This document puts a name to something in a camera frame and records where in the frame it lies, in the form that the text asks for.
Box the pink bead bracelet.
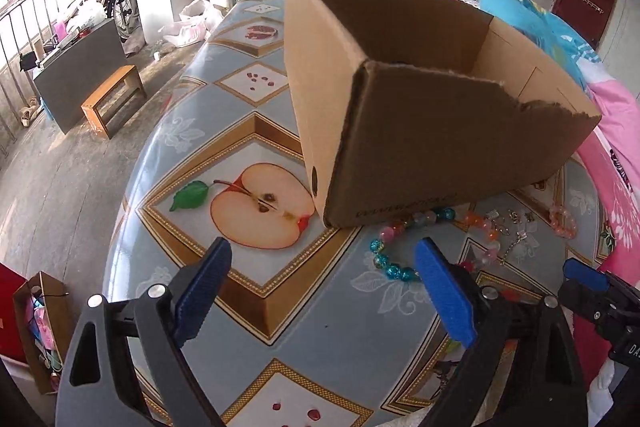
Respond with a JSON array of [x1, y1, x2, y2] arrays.
[[548, 204, 580, 241]]

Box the gold earring pair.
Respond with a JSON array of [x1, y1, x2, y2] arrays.
[[508, 208, 536, 225]]

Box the multicolour bead bracelet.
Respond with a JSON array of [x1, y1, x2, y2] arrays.
[[369, 206, 502, 283]]

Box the fruit pattern table cloth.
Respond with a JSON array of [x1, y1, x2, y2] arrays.
[[104, 0, 604, 426]]

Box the blue cartoon quilt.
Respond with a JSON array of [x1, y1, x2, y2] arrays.
[[480, 0, 611, 90]]

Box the brown cardboard box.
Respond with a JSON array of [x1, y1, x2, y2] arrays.
[[283, 0, 601, 228]]

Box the small wooden stool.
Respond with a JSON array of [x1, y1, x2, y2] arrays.
[[81, 65, 148, 140]]

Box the grey low cabinet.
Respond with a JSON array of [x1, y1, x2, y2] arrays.
[[34, 18, 127, 134]]

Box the white plastic bag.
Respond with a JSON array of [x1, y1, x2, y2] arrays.
[[158, 0, 226, 48]]

